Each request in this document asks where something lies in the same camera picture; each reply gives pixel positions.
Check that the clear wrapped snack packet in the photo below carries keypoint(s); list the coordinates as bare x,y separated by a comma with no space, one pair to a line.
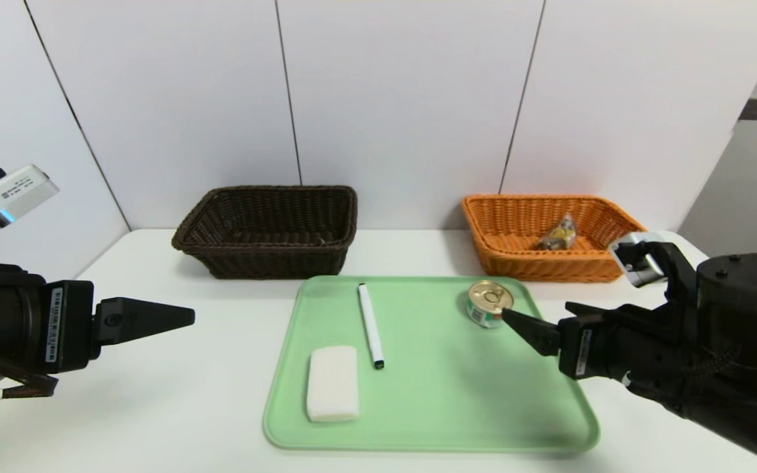
557,235

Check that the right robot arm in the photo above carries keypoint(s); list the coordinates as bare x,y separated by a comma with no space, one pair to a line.
740,341

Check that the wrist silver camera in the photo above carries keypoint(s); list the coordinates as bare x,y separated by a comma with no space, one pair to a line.
14,190
635,259

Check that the dark wall plate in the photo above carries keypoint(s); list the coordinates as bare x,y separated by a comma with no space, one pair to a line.
753,109

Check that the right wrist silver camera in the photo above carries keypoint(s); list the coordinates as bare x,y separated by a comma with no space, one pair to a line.
635,259

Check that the dark brown wicker basket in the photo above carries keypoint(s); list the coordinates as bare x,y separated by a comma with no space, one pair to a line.
267,230

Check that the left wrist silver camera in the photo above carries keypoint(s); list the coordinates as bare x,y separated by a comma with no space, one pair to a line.
14,190

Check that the orange wicker basket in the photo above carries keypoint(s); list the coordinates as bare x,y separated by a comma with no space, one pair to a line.
516,263

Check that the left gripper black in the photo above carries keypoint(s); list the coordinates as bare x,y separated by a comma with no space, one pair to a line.
66,325

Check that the small tin can gold lid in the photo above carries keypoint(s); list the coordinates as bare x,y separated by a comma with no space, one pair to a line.
487,302

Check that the white soap bar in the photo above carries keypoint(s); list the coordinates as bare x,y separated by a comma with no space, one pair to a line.
332,384

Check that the thick white marker black tip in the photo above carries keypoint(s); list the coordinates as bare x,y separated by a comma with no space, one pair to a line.
370,322

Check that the light green plastic tray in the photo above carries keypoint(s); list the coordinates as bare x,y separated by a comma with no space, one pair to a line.
431,394

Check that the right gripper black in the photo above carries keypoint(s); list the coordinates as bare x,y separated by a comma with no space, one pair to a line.
584,351

